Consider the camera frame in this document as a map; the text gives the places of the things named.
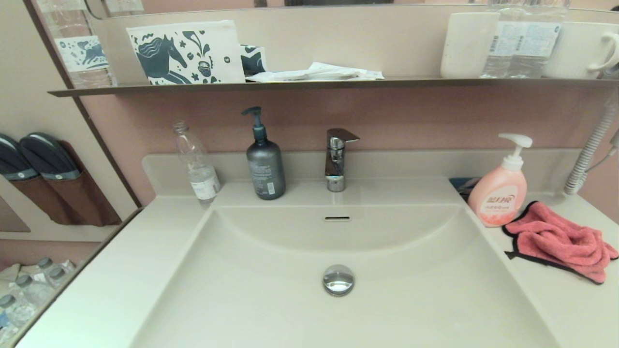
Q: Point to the chrome sink faucet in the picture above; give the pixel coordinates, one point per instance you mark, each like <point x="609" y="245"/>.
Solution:
<point x="334" y="164"/>

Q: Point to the pink cloth black trim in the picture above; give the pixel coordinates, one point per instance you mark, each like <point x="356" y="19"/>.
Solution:
<point x="556" y="241"/>

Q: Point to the chrome sink drain stopper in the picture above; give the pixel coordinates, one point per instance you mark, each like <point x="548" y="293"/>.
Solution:
<point x="338" y="280"/>

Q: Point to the white ceramic sink basin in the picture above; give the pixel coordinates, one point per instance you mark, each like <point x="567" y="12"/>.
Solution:
<point x="271" y="299"/>

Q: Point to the grey pump soap bottle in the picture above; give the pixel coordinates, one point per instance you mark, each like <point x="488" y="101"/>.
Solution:
<point x="266" y="169"/>

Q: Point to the uncapped clear plastic bottle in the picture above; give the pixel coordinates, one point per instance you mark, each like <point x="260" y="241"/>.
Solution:
<point x="203" y="181"/>

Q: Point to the small teal patterned box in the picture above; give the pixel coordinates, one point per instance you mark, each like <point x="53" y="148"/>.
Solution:
<point x="252" y="60"/>

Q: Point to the dark blue packet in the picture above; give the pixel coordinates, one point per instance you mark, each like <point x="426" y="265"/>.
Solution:
<point x="459" y="184"/>

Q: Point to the white horse print pouch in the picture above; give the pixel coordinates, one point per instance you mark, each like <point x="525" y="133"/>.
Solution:
<point x="184" y="53"/>

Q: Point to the pink hand soap pump bottle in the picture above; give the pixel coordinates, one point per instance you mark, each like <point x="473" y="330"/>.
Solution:
<point x="498" y="198"/>

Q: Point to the brown slipper holder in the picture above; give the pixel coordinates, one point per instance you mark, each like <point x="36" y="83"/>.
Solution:
<point x="82" y="198"/>
<point x="38" y="198"/>

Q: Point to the clear labelled water bottle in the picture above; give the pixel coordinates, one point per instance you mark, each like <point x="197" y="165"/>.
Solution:
<point x="505" y="46"/>
<point x="541" y="46"/>

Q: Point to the clear bottle horse print label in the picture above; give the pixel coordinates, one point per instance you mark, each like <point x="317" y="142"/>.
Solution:
<point x="80" y="53"/>

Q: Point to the dark grey slipper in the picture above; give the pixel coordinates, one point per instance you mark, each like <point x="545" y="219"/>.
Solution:
<point x="48" y="154"/>
<point x="12" y="162"/>

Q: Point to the small grey-capped water bottle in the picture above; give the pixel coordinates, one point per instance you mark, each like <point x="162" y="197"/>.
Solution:
<point x="29" y="290"/>
<point x="10" y="314"/>
<point x="59" y="276"/>
<point x="44" y="270"/>

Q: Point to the metal wall shelf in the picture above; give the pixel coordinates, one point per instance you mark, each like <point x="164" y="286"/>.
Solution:
<point x="290" y="86"/>

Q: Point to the wall mirror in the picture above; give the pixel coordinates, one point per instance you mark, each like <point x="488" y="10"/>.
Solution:
<point x="217" y="5"/>

